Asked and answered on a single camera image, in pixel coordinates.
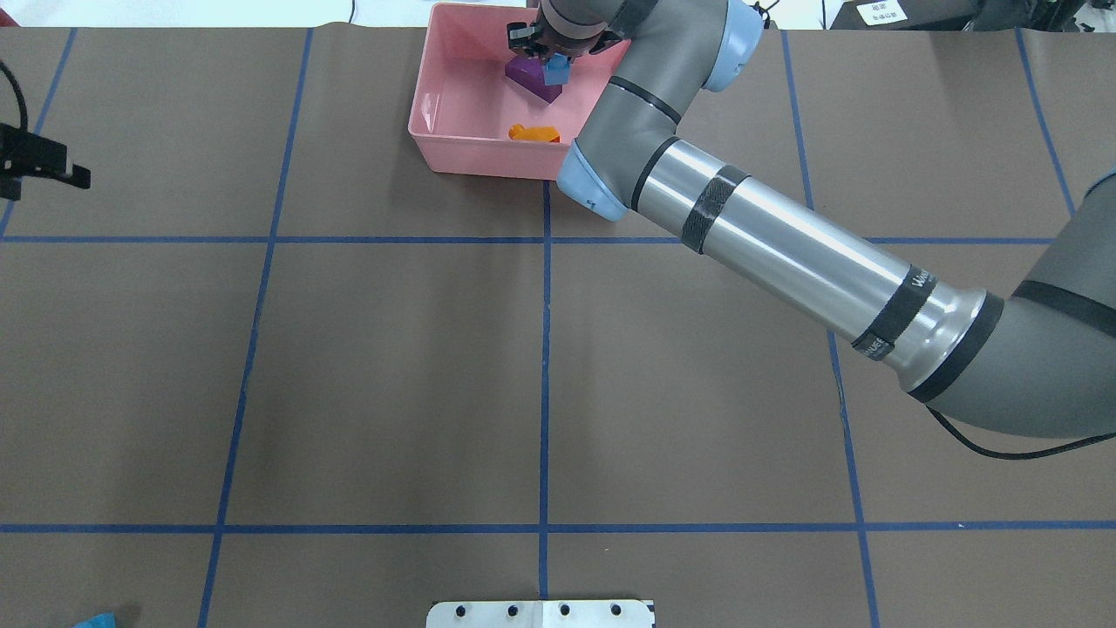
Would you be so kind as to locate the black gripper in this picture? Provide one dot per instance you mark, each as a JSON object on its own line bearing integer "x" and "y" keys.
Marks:
{"x": 529, "y": 37}

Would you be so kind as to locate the small blue one-stud block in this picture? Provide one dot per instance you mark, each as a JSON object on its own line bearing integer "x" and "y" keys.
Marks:
{"x": 556, "y": 71}

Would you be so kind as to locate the purple block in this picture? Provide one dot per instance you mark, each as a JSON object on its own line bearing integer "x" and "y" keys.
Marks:
{"x": 527, "y": 73}

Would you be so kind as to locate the orange block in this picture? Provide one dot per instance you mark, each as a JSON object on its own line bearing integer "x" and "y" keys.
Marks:
{"x": 536, "y": 133}

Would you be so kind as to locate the long blue four-stud block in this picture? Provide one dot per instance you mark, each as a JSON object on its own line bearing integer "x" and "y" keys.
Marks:
{"x": 102, "y": 620}

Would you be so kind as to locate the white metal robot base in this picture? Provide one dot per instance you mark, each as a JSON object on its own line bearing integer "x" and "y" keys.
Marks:
{"x": 543, "y": 613}

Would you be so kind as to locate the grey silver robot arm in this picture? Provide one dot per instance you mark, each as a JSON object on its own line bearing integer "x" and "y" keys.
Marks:
{"x": 1037, "y": 364}

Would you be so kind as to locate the pink plastic box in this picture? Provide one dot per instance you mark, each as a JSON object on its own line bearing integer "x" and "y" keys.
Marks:
{"x": 464, "y": 104}

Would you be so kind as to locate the white label on black box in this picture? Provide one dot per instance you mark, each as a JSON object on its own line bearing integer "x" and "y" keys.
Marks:
{"x": 885, "y": 12}

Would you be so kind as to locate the black camera on stand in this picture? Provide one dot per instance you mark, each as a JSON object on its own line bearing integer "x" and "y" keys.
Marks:
{"x": 25, "y": 153}

